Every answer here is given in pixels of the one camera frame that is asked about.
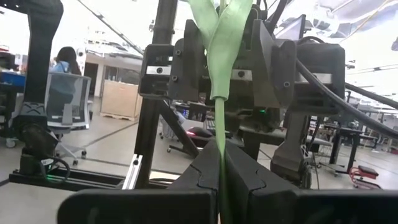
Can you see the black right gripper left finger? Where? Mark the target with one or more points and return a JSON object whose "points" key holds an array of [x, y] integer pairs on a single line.
{"points": [[186, 205]]}

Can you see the black standing desk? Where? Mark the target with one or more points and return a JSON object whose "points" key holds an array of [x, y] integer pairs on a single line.
{"points": [[354, 132]]}

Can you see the wooden crate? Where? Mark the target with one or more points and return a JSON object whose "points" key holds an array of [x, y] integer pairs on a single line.
{"points": [[119, 99]]}

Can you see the red and black low stool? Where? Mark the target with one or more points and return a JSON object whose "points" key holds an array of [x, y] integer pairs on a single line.
{"points": [[365, 172]]}

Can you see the grey mesh office chair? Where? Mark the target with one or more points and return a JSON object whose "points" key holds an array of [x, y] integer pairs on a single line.
{"points": [[66, 105]]}

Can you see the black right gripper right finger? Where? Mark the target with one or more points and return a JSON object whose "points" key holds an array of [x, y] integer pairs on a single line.
{"points": [[280, 205]]}

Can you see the black office desk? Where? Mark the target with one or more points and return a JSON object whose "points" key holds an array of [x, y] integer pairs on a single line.
{"points": [[264, 137]]}

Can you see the silver corner bracket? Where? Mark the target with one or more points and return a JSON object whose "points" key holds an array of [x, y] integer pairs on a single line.
{"points": [[132, 172]]}

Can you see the yellow tulip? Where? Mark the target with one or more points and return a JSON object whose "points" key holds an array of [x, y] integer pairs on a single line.
{"points": [[222, 62]]}

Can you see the person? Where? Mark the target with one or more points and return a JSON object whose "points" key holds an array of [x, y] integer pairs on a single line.
{"points": [[66, 57]]}

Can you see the black device with red light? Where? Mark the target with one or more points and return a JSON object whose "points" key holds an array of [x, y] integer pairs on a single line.
{"points": [[199, 133]]}

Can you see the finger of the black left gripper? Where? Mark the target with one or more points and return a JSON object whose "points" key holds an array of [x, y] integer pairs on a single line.
{"points": [[276, 74], [189, 68]]}

